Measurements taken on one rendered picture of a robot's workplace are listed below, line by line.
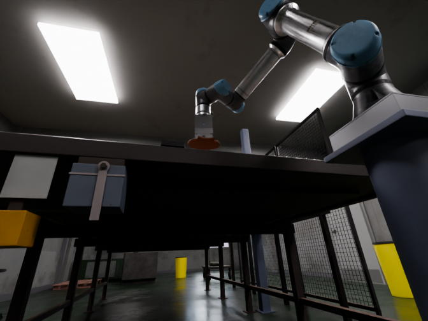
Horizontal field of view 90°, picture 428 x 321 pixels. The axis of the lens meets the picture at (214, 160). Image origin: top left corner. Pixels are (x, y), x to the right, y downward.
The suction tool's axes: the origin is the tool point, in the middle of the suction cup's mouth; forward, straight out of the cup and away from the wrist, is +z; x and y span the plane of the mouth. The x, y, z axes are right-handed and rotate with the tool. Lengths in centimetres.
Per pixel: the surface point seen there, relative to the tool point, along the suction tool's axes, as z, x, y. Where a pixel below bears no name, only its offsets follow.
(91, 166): 22.7, 30.2, 32.2
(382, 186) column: 31, 34, -46
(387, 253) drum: 52, -220, -258
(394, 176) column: 30, 38, -47
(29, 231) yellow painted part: 39, 29, 44
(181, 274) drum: 95, -716, 60
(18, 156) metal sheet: 20, 31, 51
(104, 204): 33, 29, 27
